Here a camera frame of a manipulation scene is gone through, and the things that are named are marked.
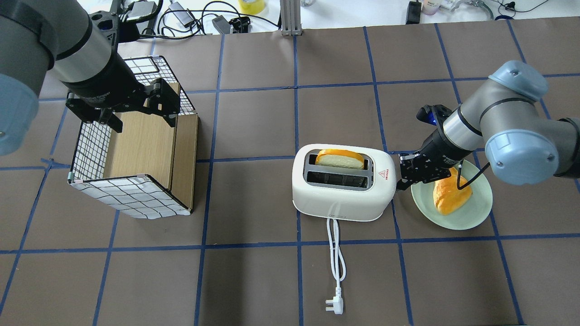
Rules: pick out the bread slice on plate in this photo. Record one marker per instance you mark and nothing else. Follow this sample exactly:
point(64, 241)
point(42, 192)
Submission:
point(447, 197)

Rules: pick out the pale green plate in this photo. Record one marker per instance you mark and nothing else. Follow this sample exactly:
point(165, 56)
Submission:
point(471, 214)

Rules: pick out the grid-patterned storage box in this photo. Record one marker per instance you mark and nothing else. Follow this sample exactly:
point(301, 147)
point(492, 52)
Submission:
point(147, 170)

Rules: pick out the aluminium frame post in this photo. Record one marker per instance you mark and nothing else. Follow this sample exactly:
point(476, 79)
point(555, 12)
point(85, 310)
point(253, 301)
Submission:
point(291, 23)

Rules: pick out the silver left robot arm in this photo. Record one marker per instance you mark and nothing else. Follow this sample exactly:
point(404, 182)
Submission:
point(81, 49)

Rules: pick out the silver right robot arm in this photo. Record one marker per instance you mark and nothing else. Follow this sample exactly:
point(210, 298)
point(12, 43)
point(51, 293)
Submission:
point(521, 147)

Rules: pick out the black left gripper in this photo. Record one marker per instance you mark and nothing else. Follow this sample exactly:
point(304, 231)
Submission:
point(106, 81)

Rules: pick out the white two-slot toaster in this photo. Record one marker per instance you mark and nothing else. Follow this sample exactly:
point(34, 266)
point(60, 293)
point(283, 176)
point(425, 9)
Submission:
point(359, 191)

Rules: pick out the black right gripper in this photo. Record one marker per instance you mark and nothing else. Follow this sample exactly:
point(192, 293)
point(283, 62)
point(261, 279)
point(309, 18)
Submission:
point(433, 147)

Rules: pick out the bread slice in toaster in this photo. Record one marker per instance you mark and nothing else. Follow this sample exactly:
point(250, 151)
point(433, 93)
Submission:
point(340, 158)

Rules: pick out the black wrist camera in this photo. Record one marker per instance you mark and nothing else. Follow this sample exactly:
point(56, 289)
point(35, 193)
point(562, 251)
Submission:
point(433, 114)

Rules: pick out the yellow tape roll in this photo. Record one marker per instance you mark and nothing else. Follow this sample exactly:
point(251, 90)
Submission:
point(252, 7)

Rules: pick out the grey power adapter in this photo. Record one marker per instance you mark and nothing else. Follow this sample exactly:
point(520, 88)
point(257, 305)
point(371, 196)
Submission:
point(184, 16)

